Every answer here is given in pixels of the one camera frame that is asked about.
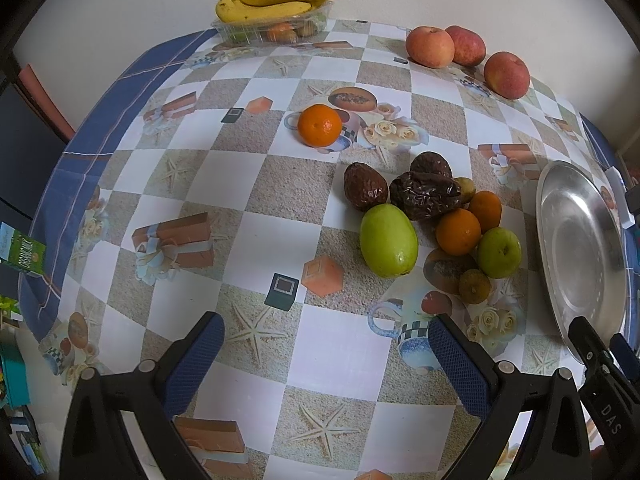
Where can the lone orange mandarin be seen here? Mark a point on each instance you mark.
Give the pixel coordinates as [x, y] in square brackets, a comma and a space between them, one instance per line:
[319, 125]

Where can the small round green fruit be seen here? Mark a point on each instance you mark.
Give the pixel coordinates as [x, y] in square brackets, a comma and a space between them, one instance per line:
[499, 253]

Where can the small yellow-brown fruit front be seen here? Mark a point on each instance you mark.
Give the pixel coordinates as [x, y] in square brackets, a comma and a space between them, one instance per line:
[474, 287]

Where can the large green oval fruit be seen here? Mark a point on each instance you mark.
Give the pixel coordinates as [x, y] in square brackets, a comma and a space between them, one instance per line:
[388, 241]

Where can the clear plastic fruit tray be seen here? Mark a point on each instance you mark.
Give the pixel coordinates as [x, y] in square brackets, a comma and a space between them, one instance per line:
[293, 30]

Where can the lower yellow banana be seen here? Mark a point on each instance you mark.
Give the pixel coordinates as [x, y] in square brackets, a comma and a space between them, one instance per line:
[232, 11]

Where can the small yellow-green fruit rear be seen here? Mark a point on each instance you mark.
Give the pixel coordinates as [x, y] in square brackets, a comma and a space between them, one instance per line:
[467, 189]

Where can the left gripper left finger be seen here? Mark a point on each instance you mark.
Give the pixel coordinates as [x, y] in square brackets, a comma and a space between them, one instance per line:
[96, 444]

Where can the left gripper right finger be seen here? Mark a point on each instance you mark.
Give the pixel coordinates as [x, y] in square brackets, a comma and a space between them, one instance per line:
[555, 445]

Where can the large central brown date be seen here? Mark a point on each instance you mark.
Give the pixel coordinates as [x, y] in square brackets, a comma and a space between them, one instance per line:
[422, 196]

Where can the right red apple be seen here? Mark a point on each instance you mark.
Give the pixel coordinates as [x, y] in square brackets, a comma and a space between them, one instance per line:
[506, 74]

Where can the red apple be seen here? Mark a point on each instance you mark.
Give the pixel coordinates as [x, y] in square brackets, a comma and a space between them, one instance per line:
[506, 74]
[469, 48]

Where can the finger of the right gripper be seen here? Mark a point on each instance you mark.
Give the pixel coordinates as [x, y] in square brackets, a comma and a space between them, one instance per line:
[591, 351]
[622, 351]

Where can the green printed carton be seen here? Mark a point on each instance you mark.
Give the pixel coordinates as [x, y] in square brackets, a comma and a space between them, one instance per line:
[21, 252]

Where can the patterned checkered tablecloth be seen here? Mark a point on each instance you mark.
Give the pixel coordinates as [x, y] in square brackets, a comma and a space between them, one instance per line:
[199, 194]

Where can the left peach-coloured apple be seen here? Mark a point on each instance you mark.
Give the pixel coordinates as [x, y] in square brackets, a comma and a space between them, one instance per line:
[430, 46]

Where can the steel round plate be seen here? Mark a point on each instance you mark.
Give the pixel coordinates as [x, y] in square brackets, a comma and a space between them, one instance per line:
[581, 251]

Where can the middle red apple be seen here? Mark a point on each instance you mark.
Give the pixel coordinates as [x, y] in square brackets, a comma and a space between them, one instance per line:
[469, 48]

